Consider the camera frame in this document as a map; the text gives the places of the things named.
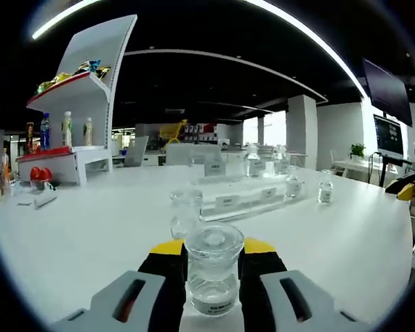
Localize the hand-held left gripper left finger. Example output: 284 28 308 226
51 239 189 332

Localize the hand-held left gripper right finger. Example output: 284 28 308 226
237 237 371 332

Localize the clear acrylic reagent rack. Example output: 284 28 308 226
190 145 308 222

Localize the white drink bottle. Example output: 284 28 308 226
83 117 93 146
61 111 73 148

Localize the display rack of boxes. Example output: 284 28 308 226
186 122 217 142

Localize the blue label drink bottle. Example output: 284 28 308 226
39 112 52 152

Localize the orange white bottle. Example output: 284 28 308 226
0 147 10 181

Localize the desk monitor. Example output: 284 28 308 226
373 113 405 160

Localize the white background desk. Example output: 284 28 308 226
331 158 383 183

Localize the green potted plant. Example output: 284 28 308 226
349 142 367 163

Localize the white mesh panel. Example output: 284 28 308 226
165 143 194 166

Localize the yellow cart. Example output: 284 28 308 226
158 119 188 146

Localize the tall dark snack can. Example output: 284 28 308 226
25 122 35 155

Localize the pile of snack packets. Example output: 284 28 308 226
37 59 111 94

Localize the white display shelf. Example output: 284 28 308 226
15 14 138 186

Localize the black monitor cable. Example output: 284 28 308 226
367 151 385 184

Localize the dark wall monitor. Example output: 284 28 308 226
362 57 414 127

